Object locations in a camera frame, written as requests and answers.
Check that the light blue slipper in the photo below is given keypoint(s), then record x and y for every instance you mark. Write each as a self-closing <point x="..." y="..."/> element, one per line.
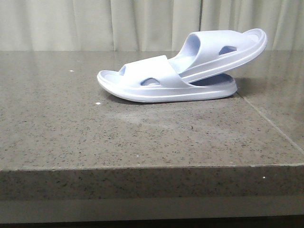
<point x="154" y="80"/>
<point x="209" y="53"/>

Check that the beige pleated curtain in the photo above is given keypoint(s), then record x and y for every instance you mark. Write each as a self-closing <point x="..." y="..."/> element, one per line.
<point x="142" y="25"/>

